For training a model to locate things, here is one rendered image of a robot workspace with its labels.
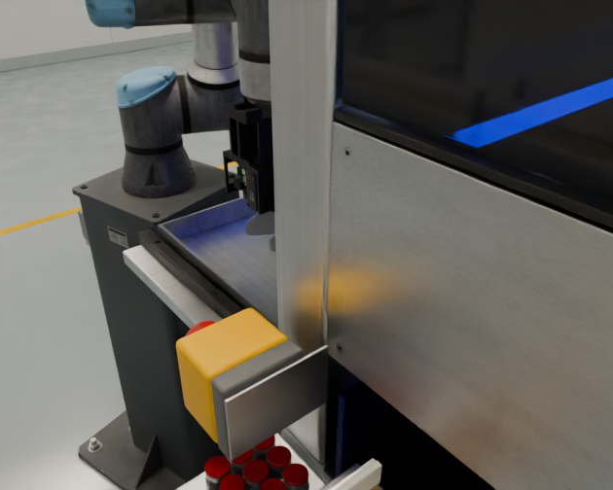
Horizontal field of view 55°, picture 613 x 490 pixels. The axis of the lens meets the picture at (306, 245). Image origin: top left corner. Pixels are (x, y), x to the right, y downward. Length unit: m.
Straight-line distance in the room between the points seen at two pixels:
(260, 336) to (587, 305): 0.25
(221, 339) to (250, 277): 0.34
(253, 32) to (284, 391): 0.34
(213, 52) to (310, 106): 0.78
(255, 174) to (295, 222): 0.21
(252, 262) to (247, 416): 0.41
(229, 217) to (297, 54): 0.56
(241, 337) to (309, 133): 0.17
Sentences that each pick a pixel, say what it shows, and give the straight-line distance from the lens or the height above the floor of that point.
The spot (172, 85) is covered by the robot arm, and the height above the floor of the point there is 1.00.
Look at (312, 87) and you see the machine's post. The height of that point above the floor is 1.22.
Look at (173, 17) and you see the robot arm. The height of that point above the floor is 1.20.
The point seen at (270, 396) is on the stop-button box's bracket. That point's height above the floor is 1.01.
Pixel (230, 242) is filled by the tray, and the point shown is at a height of 0.88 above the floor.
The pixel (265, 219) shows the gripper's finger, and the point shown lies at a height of 0.97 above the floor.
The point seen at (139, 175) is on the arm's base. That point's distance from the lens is 1.23.
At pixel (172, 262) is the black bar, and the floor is 0.90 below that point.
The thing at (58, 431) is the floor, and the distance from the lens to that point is 1.90.
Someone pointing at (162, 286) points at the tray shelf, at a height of 0.88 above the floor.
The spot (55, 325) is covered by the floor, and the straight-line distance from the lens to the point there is 2.29.
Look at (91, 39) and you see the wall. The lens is 5.98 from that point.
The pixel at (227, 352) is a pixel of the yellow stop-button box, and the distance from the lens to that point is 0.45.
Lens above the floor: 1.32
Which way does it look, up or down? 31 degrees down
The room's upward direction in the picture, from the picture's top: straight up
